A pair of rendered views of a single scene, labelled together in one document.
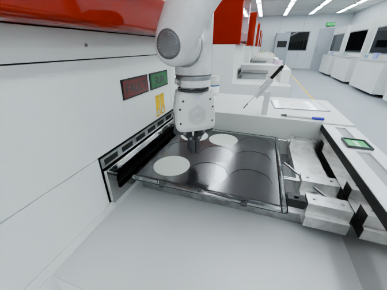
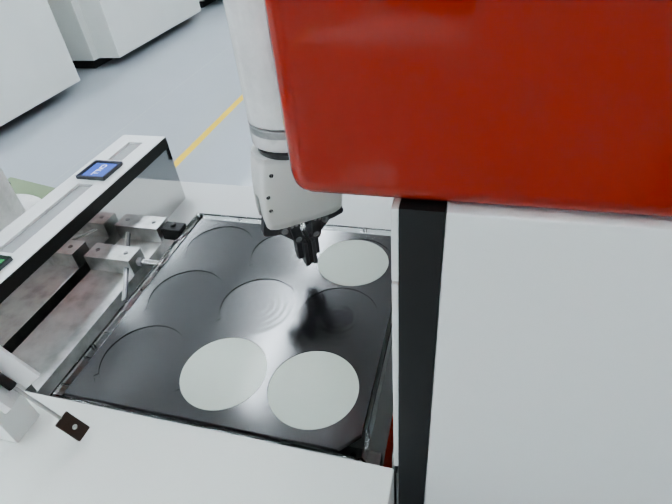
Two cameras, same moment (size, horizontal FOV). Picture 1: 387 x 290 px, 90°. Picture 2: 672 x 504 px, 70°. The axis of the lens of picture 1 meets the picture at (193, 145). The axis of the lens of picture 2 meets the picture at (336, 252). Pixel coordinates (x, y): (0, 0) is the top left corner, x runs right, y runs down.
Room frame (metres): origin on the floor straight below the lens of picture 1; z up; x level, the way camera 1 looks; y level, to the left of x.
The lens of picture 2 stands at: (0.97, 0.04, 1.35)
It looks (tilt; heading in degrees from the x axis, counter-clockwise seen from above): 39 degrees down; 180
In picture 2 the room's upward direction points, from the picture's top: 6 degrees counter-clockwise
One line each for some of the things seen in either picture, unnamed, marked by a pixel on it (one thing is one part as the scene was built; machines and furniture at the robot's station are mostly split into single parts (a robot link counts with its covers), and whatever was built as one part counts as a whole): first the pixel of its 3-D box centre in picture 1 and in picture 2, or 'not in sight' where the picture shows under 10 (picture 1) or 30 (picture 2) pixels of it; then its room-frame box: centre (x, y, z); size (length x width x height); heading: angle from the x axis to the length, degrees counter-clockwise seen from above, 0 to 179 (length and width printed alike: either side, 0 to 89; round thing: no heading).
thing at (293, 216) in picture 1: (227, 199); not in sight; (0.38, -0.09, 0.84); 0.50 x 0.02 x 0.03; 71
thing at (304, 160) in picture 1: (308, 175); (91, 307); (0.45, -0.33, 0.87); 0.36 x 0.08 x 0.03; 161
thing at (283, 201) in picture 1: (279, 164); (140, 290); (0.46, -0.24, 0.90); 0.38 x 0.01 x 0.01; 161
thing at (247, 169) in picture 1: (216, 154); (258, 306); (0.52, -0.07, 0.90); 0.34 x 0.34 x 0.01; 71
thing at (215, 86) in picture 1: (212, 85); not in sight; (1.04, -0.10, 1.01); 0.07 x 0.07 x 0.10
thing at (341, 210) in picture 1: (326, 206); (143, 227); (0.30, -0.28, 0.89); 0.08 x 0.03 x 0.03; 71
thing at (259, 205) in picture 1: (200, 191); (299, 225); (0.34, -0.02, 0.90); 0.37 x 0.01 x 0.01; 71
